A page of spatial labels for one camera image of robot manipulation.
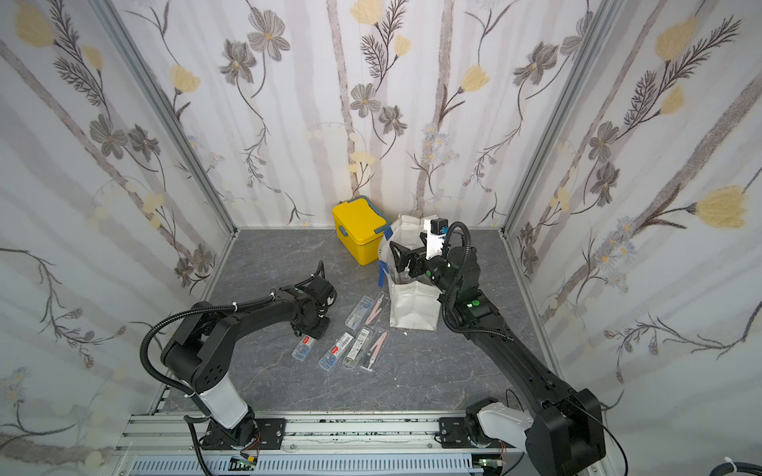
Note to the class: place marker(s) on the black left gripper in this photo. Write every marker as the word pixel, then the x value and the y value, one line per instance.
pixel 320 332

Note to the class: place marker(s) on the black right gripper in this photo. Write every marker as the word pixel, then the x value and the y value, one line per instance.
pixel 414 262

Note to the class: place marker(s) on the clear case red mark label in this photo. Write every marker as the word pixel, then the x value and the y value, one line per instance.
pixel 303 348

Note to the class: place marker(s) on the clear case red blue label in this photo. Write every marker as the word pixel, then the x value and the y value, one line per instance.
pixel 333 355

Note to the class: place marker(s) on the clear case blue insert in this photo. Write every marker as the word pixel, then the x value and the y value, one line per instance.
pixel 359 313

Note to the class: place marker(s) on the clear case white barcode label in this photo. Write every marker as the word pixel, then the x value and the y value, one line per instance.
pixel 358 347

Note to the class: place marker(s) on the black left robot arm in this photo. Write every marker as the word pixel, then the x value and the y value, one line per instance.
pixel 191 351

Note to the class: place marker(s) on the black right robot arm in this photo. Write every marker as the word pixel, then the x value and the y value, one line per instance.
pixel 561 430

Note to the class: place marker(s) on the clear case pink compass upper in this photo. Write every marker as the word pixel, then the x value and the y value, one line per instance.
pixel 377 308

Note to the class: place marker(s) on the clear case pink compass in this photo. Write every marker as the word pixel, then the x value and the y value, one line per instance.
pixel 374 351
pixel 377 308

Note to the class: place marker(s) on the yellow lidded storage box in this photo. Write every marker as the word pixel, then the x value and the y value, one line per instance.
pixel 360 225

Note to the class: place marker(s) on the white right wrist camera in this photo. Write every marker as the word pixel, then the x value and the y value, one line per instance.
pixel 436 231

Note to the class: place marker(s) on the white canvas bag blue handles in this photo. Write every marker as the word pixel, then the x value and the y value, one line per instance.
pixel 414 302

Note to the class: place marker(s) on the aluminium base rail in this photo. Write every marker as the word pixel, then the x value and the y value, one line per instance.
pixel 321 443

